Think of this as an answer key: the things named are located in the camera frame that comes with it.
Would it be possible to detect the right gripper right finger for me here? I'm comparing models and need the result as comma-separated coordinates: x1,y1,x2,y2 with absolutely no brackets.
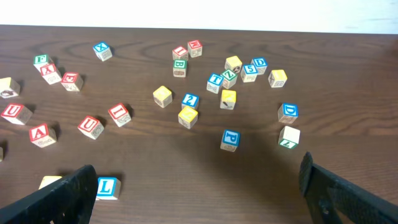
298,152,397,224

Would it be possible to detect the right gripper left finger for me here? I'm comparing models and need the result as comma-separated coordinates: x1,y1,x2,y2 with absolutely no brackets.
1,165,98,223

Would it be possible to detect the yellow O block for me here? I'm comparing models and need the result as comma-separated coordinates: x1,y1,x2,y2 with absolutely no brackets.
39,175,62,189

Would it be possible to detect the blue L block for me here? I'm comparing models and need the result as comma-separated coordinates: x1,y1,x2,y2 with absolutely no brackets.
96,177,121,200

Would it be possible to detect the green white block right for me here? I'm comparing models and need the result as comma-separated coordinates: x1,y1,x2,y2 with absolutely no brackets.
278,126,300,149

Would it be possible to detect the red A block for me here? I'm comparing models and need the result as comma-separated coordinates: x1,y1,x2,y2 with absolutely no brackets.
29,123,57,148

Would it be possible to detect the red U block centre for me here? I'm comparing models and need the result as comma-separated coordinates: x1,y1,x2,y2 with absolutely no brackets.
78,116,104,140

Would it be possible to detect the red u block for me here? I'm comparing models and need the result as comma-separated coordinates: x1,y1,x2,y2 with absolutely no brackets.
1,103,33,125
78,116,104,140

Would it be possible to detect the blue D block right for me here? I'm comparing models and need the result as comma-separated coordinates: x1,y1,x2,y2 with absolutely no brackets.
277,103,299,124

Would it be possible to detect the blue d block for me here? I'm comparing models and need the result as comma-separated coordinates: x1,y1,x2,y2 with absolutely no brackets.
277,103,299,124
251,57,268,75

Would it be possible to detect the red U block left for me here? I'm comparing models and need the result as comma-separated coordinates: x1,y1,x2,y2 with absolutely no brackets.
1,103,33,125

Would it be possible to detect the red I block centre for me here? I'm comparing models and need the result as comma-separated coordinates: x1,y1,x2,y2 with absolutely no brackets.
108,103,131,127

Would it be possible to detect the red i block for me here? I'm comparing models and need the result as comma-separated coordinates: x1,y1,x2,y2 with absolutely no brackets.
172,45,189,60
108,103,131,127

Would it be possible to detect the blue P block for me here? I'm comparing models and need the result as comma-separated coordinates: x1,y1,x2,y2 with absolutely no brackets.
220,129,241,152

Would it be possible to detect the red E block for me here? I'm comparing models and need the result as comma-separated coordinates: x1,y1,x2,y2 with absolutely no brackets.
61,72,83,91

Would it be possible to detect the yellow 8 block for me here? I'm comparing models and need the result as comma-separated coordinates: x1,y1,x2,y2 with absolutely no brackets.
268,70,287,88

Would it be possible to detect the yellow block far left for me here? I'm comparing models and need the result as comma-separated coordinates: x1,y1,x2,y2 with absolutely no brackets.
0,77,21,98

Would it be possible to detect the red X block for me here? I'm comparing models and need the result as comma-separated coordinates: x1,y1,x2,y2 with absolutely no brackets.
40,63,62,85

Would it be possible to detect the yellow K block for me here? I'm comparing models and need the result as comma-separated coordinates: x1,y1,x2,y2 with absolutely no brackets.
220,90,237,110

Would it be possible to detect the yellow block centre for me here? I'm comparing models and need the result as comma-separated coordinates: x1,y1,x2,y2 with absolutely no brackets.
153,86,172,108

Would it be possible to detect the blue 5 block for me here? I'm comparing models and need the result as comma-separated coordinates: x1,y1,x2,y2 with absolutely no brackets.
241,65,258,83

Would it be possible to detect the green F block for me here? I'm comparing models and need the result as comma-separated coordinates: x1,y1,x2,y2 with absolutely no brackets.
33,54,53,72

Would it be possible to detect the yellow block below 2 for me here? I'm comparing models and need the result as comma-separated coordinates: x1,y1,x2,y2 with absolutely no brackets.
178,106,198,129

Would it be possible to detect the blue D block top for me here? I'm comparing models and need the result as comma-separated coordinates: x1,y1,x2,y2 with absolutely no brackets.
251,57,268,75

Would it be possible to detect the green Z block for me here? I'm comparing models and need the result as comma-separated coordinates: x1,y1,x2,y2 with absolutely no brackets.
220,69,238,89

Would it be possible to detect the blue X block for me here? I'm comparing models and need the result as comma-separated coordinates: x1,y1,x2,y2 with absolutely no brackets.
93,42,113,62

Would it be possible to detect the blue 2 block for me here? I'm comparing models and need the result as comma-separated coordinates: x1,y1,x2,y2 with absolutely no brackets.
182,93,199,110

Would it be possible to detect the blue T block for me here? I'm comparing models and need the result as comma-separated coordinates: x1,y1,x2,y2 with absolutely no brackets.
206,73,224,94

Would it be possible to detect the yellow block top right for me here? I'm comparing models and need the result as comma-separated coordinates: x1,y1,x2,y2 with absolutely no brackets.
224,55,243,73

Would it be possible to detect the green B block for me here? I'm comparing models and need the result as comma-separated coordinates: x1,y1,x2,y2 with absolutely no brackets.
173,59,187,77

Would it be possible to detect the red I block top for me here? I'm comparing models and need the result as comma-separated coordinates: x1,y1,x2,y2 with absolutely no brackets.
172,45,189,60

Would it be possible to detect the red H block top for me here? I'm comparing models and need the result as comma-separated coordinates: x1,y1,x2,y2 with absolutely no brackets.
187,40,203,58

